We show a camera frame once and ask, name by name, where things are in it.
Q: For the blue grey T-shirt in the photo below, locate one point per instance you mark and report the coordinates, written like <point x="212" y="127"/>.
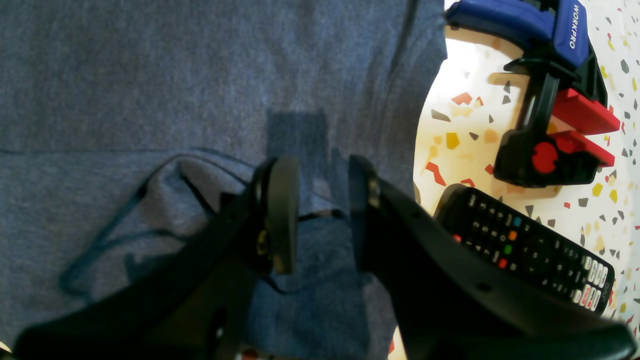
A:
<point x="124" y="121"/>

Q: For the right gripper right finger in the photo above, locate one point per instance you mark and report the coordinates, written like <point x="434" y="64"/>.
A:
<point x="451" y="304"/>

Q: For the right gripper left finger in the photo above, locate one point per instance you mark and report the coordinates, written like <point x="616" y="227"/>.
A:
<point x="195" y="307"/>

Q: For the black TV remote control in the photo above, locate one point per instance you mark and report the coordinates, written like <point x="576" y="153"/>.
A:
<point x="531" y="252"/>

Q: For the blue black bar clamp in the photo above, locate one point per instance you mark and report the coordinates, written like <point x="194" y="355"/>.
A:
<point x="565" y="100"/>

